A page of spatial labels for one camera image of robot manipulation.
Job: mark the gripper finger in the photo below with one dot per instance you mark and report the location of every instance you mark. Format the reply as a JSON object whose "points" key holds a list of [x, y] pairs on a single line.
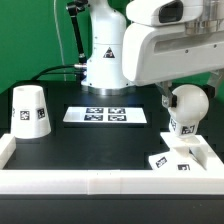
{"points": [[216, 79], [168, 98]]}

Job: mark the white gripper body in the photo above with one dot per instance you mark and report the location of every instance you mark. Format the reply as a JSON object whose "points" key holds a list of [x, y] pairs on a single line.
{"points": [[157, 54]]}

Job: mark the white lamp bulb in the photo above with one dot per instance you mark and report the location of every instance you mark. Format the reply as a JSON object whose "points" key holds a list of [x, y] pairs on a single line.
{"points": [[192, 106]]}

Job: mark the white lamp base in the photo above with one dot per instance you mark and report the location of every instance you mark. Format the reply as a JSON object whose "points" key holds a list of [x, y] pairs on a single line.
{"points": [[184, 154]]}

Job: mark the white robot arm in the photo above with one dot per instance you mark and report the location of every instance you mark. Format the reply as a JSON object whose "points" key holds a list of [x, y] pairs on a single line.
{"points": [[104, 67]]}

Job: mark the white lamp shade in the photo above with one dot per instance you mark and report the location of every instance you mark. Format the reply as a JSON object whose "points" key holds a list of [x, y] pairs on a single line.
{"points": [[29, 118]]}

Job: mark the white marker plate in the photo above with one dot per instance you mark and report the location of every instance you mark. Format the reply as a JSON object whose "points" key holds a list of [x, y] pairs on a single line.
{"points": [[131, 115]]}

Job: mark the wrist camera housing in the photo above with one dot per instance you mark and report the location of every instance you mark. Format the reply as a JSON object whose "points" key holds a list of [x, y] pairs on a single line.
{"points": [[163, 12]]}

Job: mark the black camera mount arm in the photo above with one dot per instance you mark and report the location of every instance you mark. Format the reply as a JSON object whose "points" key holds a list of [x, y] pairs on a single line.
{"points": [[74, 8]]}

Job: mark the white fence frame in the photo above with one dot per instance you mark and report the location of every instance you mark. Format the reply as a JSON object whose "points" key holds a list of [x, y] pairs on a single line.
{"points": [[99, 182]]}

